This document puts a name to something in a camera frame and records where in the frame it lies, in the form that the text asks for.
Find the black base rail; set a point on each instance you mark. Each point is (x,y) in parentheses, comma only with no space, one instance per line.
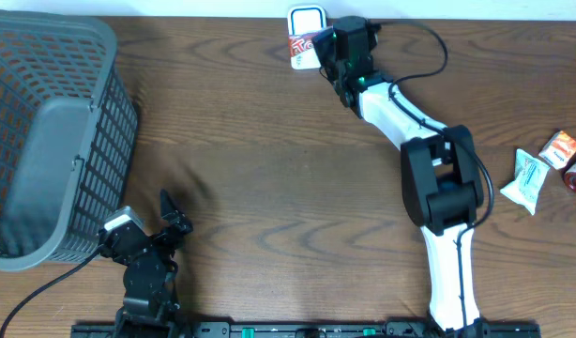
(402,328)

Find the teal wet wipes pack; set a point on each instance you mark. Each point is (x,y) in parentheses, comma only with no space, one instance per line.
(529,176)

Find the small orange snack packet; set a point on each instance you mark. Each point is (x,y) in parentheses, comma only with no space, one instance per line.
(559,150)

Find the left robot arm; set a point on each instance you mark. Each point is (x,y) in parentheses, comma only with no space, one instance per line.
(150,302)

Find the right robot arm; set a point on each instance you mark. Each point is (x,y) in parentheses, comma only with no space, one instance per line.
(444,182)

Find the white barcode scanner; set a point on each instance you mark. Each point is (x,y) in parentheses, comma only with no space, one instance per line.
(305,19)

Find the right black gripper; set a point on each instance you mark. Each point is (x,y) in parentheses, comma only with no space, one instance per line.
(321,42)

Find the grey plastic shopping basket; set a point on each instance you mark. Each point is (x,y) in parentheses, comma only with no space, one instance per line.
(67,133)

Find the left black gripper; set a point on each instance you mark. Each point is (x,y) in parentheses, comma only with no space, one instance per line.
(179,222)

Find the red Top snack bag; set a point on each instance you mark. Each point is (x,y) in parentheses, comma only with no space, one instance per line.
(301,45)

